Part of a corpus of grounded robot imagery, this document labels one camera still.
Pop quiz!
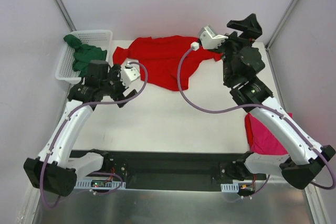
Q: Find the red t shirt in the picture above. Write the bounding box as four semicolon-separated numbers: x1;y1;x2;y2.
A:
112;35;221;91

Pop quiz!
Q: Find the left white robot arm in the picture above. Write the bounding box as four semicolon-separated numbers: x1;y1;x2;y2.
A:
23;60;140;197

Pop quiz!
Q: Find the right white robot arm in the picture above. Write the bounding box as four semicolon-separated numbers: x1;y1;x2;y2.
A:
221;14;335;189

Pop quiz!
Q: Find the green t shirt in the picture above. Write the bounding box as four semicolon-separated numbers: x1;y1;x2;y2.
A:
64;34;107;77

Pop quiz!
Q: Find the white plastic basket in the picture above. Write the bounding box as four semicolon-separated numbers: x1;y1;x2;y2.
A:
55;29;113;84

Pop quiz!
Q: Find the pink folded t shirt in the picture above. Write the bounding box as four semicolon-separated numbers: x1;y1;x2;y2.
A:
244;113;288;155

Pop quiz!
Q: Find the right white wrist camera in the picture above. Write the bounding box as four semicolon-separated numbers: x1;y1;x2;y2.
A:
198;26;228;50

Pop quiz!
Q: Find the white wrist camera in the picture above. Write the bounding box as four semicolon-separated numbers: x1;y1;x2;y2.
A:
121;62;140;88
198;26;228;50

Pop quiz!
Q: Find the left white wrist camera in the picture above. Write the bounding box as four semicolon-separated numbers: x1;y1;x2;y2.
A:
121;62;140;88

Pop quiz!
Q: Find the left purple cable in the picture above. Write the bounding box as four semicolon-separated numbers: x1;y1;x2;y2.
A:
39;61;150;209

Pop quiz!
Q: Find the purple cable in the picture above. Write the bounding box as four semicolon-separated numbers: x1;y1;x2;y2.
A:
177;42;336;204
39;61;150;209

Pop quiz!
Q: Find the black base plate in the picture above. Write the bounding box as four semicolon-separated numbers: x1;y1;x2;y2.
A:
70;149;272;193

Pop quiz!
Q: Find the aluminium frame rail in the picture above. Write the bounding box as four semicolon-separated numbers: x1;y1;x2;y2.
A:
33;157;318;185

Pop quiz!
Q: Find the right aluminium corner post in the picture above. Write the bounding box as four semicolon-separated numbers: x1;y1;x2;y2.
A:
265;0;300;52

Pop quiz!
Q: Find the aluminium corner post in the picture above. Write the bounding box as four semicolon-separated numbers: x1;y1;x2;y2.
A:
265;0;300;52
39;0;77;33

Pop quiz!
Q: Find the left white cable duct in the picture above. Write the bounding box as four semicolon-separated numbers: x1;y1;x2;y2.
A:
74;179;126;190

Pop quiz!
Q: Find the white cable duct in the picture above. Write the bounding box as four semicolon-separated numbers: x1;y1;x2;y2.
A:
220;183;239;193
74;179;126;190

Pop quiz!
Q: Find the left aluminium corner post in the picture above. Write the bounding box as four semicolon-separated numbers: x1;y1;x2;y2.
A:
39;0;77;33

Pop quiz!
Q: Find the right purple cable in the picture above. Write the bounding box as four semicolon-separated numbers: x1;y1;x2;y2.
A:
177;42;336;204

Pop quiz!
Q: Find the right white cable duct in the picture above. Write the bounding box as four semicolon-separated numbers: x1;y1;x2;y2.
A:
220;183;239;193

